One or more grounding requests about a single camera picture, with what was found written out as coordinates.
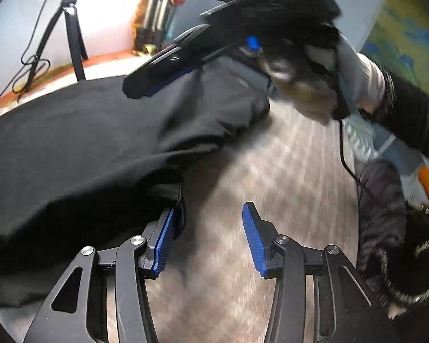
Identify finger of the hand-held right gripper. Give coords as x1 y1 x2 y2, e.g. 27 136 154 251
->
199 0 260 18
122 24 216 99

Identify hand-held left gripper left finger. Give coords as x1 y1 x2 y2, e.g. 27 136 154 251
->
23 207 182 343

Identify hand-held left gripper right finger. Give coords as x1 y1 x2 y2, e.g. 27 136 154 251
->
241 202 402 343

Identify black pants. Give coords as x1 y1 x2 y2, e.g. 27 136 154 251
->
0 55 277 311

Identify person's right forearm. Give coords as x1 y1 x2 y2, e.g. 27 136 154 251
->
374 68 429 161

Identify person's right hand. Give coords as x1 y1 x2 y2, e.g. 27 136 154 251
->
338 37 386 115

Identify orange fringed cloth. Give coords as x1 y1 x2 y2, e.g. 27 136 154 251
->
130 0 193 57

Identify black tripod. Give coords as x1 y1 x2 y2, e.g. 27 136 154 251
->
17 0 90 101

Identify person's dark knitted clothing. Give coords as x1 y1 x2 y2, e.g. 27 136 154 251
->
355 157 429 321

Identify white ribbed object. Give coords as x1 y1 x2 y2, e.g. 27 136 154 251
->
343 118 378 162

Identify green and blue wall poster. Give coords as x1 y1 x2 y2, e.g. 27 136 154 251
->
357 0 429 95

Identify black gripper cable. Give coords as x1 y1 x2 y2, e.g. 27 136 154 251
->
338 116 370 201

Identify thin black tripod cable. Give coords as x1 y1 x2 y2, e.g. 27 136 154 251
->
0 0 61 121

